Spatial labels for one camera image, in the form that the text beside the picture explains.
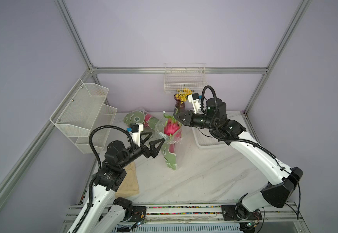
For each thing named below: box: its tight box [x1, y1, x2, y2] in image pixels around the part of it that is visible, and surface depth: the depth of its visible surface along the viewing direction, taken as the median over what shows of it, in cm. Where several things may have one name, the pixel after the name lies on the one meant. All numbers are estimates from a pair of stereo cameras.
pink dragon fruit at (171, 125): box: [163, 111, 182, 136], surface depth 73 cm
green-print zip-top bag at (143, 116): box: [123, 107, 161, 131], surface depth 106 cm
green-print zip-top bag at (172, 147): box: [154, 117, 184, 171], surface depth 73 cm
